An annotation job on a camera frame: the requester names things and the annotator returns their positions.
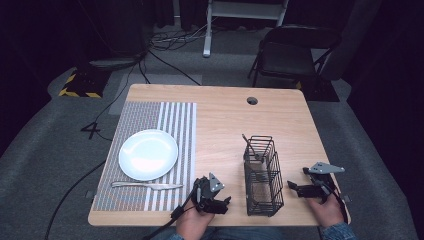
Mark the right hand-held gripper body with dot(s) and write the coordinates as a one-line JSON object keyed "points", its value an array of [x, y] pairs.
{"points": [[324, 182]]}

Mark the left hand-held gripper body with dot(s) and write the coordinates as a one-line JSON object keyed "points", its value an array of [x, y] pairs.
{"points": [[204, 193]]}

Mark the person's left hand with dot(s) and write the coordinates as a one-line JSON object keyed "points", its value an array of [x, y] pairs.
{"points": [[192, 223]]}

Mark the person's right hand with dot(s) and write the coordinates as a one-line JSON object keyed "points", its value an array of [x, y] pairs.
{"points": [[328, 211]]}

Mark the silver table knife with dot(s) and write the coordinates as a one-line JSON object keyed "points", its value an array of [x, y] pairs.
{"points": [[146, 185]]}

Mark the dark metal utensil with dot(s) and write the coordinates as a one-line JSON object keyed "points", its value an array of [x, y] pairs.
{"points": [[250, 146]]}

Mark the white round plate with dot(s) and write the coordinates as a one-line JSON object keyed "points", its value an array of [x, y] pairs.
{"points": [[148, 155]]}

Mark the grey striped placemat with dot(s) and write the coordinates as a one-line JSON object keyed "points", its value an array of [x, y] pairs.
{"points": [[140, 116]]}

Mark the black folding chair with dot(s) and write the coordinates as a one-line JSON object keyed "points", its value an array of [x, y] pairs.
{"points": [[286, 56]]}

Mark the white metal stand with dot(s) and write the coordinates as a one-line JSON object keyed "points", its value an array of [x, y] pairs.
{"points": [[208, 33]]}

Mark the black yellow striped base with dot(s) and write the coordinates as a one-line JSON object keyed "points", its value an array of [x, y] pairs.
{"points": [[83, 85]]}

